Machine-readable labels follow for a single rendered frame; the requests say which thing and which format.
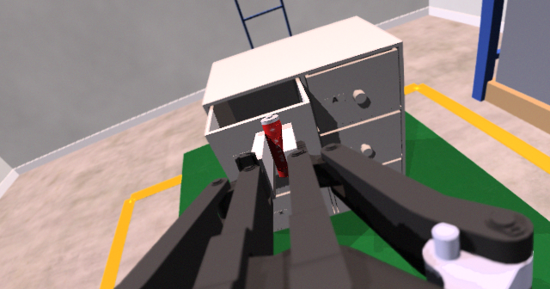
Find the small grey chest of drawers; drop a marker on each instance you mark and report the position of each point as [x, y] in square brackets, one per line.
[303, 54]

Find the red aa battery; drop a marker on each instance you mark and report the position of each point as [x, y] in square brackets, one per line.
[273, 130]

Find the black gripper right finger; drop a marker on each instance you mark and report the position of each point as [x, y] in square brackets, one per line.
[454, 243]

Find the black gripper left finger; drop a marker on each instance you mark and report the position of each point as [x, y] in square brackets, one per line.
[181, 255]

